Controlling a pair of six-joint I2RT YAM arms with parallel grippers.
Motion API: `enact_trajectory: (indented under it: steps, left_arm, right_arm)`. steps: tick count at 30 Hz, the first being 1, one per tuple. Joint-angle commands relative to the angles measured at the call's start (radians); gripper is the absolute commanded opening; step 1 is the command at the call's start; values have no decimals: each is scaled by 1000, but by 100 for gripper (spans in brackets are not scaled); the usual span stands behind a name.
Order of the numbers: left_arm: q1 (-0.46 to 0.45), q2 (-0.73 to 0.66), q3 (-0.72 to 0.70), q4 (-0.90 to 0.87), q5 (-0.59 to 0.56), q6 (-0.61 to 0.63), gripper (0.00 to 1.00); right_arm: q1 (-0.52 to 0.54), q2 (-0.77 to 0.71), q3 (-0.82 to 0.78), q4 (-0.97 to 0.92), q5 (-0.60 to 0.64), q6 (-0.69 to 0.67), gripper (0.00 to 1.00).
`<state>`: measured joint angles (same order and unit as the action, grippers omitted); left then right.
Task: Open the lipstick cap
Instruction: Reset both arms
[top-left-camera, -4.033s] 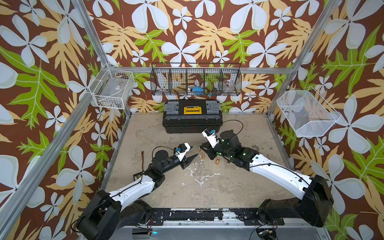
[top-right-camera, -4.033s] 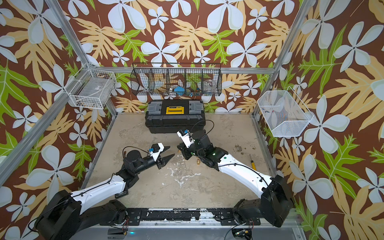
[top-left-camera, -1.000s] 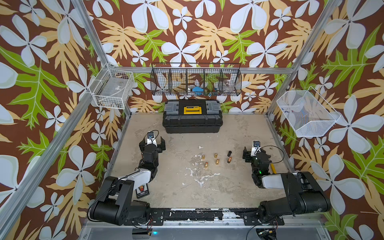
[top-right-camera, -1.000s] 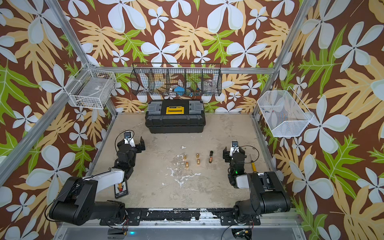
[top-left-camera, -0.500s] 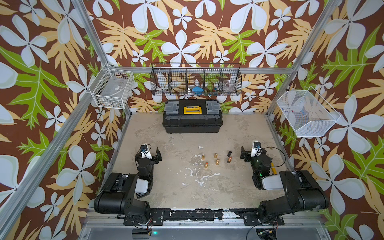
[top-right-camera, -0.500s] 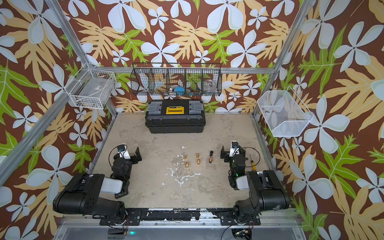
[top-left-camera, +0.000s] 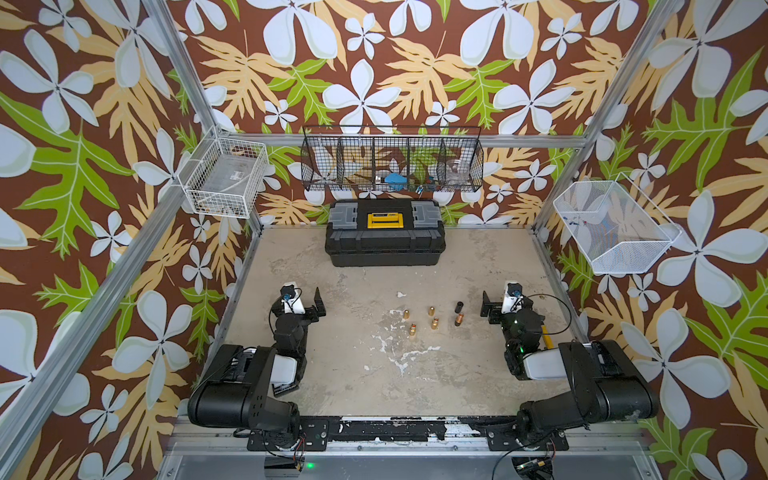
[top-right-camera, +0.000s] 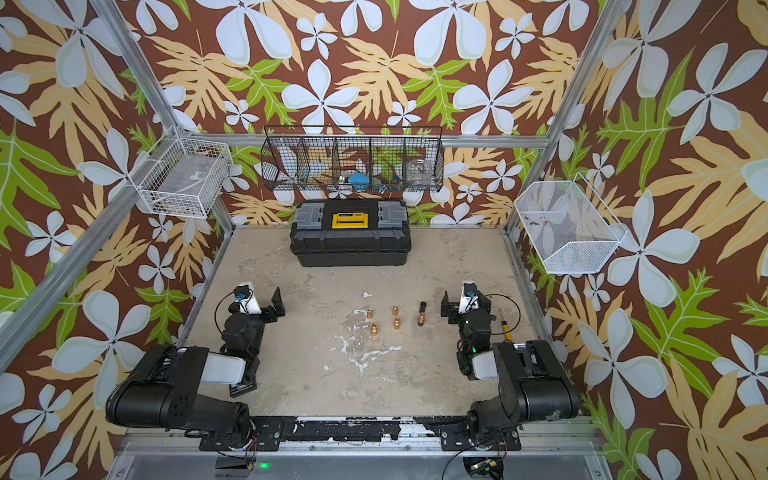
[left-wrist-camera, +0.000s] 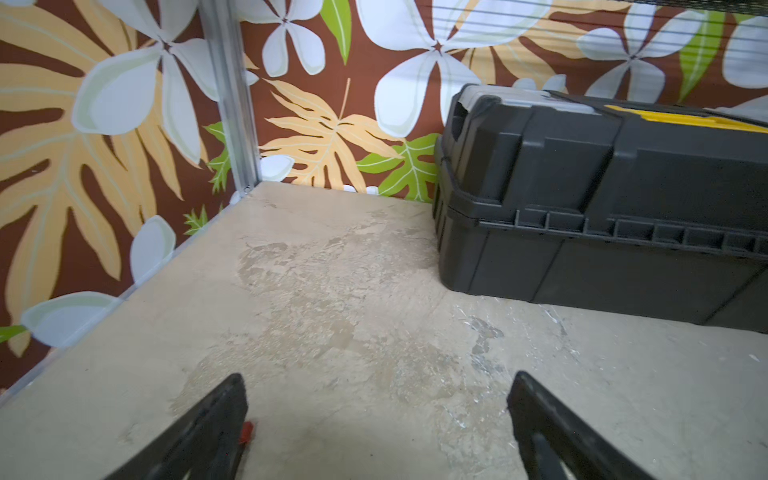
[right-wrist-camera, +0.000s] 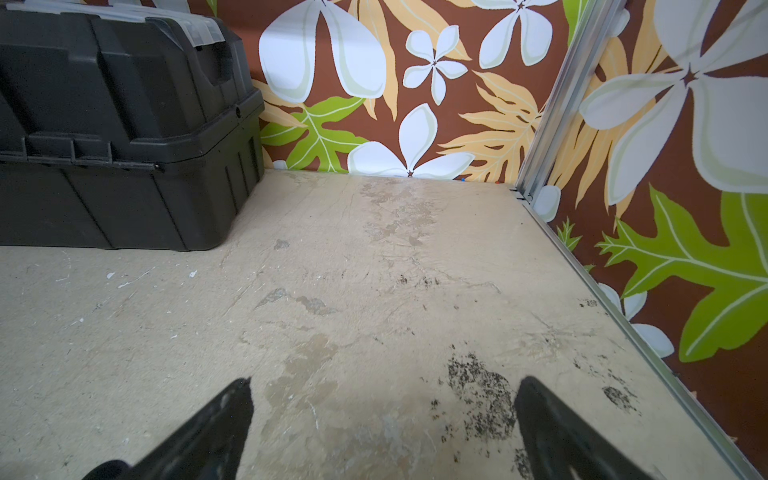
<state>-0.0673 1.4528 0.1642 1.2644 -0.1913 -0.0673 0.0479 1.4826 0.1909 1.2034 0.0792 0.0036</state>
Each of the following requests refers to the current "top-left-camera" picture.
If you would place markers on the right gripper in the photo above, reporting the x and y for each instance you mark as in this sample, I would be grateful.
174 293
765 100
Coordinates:
487 306

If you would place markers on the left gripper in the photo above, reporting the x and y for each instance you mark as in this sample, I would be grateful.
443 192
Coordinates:
310 314

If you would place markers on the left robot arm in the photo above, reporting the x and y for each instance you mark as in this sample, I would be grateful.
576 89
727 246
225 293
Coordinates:
242 387

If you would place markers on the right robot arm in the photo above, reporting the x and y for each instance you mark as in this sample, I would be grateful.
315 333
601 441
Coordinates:
604 384

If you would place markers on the black plastic toolbox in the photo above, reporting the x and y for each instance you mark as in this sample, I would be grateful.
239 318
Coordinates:
385 232

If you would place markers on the white mesh basket right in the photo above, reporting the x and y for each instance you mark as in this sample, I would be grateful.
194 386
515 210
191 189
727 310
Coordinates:
617 227

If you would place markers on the blue object in basket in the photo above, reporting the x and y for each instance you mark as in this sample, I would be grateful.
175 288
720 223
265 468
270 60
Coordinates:
394 180

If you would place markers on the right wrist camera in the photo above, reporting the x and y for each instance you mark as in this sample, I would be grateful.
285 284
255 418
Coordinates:
513 297

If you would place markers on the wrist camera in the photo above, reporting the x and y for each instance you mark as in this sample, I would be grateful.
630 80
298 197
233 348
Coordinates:
513 297
291 301

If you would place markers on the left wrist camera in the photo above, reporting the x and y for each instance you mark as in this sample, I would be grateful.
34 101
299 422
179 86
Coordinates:
291 301

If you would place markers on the yellow handled screwdriver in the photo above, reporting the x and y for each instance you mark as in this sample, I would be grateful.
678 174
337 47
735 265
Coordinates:
546 338

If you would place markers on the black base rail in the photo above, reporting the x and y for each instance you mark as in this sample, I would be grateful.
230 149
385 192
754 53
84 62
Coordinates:
318 432

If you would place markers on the white wire basket left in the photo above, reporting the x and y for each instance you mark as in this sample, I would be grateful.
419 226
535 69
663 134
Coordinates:
225 176

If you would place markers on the black wire basket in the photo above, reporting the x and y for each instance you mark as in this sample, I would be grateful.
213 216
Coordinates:
432 158

